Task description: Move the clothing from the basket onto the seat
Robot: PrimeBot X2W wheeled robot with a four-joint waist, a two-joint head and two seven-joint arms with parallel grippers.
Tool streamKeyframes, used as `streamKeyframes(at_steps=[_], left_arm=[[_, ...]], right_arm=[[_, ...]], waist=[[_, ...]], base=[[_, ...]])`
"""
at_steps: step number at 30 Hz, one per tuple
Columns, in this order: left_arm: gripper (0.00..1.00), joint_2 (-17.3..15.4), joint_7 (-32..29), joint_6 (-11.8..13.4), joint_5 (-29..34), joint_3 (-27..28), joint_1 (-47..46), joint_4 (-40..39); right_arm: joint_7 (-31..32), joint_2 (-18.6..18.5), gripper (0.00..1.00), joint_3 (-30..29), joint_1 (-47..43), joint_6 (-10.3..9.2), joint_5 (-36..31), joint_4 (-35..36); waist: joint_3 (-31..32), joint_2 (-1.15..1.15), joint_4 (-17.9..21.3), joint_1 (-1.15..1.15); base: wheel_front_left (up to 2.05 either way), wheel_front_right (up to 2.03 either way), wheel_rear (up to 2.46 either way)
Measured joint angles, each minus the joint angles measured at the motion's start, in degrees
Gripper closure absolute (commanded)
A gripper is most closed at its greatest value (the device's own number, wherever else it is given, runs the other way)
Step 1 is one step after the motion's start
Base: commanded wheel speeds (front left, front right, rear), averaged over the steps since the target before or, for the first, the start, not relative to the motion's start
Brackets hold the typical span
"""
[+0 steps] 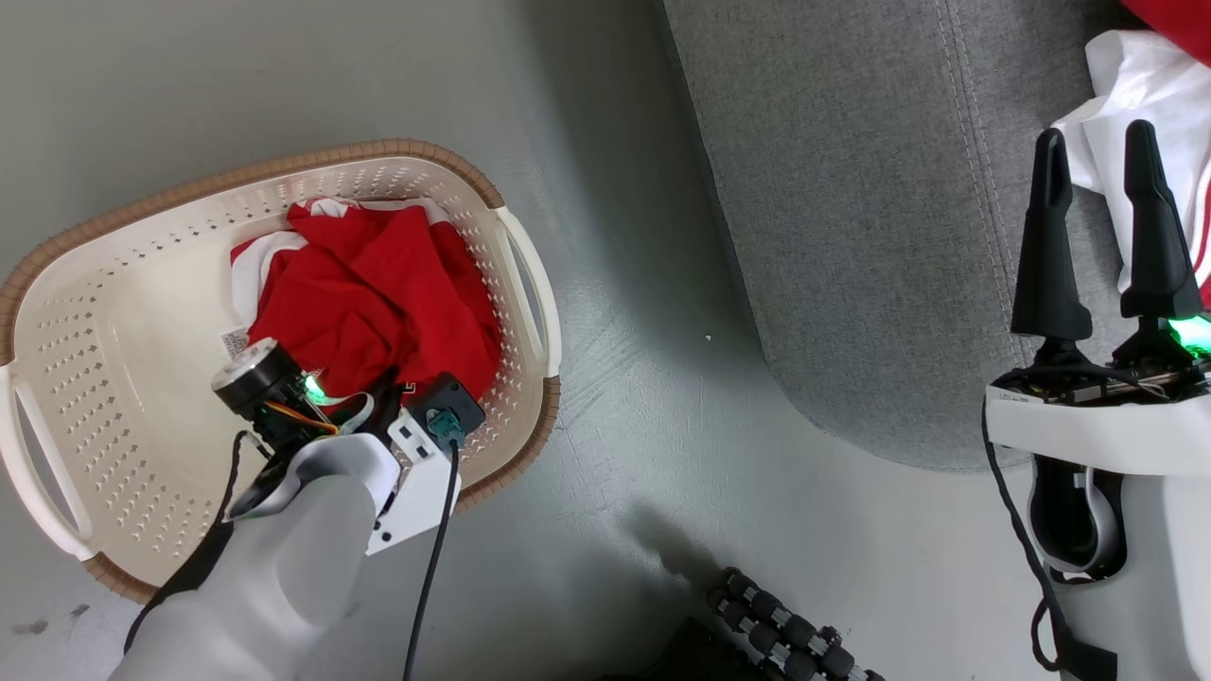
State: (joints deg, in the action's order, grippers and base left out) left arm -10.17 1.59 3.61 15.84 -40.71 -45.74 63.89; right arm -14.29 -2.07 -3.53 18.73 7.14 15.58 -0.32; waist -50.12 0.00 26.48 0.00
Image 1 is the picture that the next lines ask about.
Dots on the black robot base roller wheel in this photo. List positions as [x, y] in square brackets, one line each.
[776, 629]

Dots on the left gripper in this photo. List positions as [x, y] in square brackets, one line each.
[251, 378]

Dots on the red white sports jersey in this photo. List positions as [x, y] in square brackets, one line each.
[1135, 85]

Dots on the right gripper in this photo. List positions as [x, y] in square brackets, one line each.
[1088, 426]

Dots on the grey fabric sofa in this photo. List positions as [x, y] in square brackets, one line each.
[851, 236]

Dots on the red garment with white trim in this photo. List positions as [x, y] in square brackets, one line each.
[378, 293]

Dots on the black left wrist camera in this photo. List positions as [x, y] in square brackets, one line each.
[449, 407]

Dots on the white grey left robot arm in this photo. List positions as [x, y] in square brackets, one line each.
[274, 577]

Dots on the cream perforated plastic laundry basket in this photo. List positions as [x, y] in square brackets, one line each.
[114, 397]

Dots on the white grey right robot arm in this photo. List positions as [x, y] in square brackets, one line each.
[1164, 567]

